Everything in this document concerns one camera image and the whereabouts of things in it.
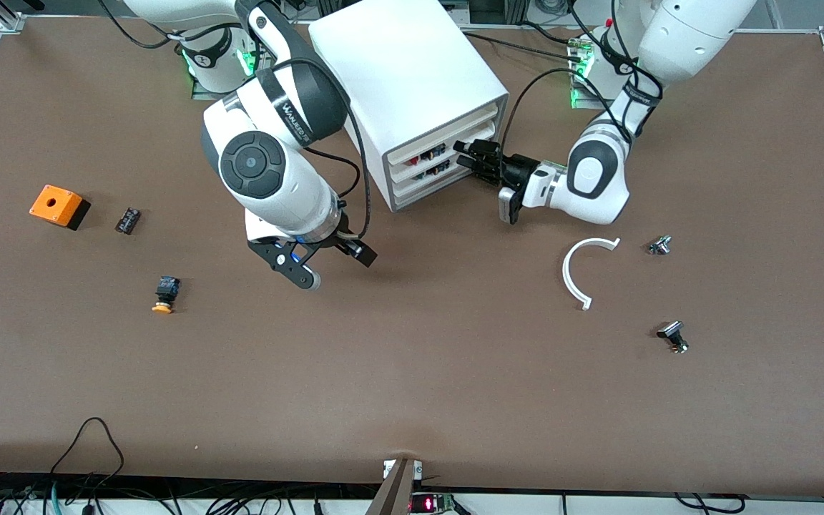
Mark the white plastic drawer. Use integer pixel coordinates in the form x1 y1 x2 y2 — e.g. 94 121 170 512
391 150 504 207
388 102 501 174
389 122 503 190

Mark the white drawer cabinet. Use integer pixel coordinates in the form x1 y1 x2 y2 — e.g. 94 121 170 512
308 0 511 213

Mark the yellow push button blue body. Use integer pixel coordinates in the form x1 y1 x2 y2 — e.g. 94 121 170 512
152 276 181 314

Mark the device with red display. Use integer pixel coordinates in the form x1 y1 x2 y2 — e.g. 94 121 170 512
411 492 456 514

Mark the orange box black base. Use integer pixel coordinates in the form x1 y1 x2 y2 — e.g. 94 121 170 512
29 185 91 231

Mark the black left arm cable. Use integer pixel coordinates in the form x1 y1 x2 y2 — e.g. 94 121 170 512
504 0 664 155

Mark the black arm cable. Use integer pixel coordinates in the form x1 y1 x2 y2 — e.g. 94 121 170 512
97 0 371 240
504 0 664 155

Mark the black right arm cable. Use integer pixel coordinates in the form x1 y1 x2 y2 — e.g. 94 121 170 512
97 0 371 240

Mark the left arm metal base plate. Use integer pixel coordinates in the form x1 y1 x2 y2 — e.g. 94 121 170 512
571 39 617 112

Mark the black power cable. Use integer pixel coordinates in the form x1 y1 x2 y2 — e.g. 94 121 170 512
462 21 586 62

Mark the white half ring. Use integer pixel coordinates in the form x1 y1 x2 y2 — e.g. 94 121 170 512
562 237 622 311

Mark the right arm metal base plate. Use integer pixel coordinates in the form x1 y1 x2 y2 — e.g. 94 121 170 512
192 68 245 102

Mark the black silver selector switch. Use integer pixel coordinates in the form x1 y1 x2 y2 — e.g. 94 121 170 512
657 321 690 354

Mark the brown camera post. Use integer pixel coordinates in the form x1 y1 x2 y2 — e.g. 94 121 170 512
366 458 423 515

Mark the thin black looped cable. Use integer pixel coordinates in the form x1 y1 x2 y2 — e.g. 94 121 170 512
51 417 125 494

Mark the black slack cable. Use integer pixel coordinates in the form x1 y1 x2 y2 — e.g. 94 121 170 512
675 494 745 513

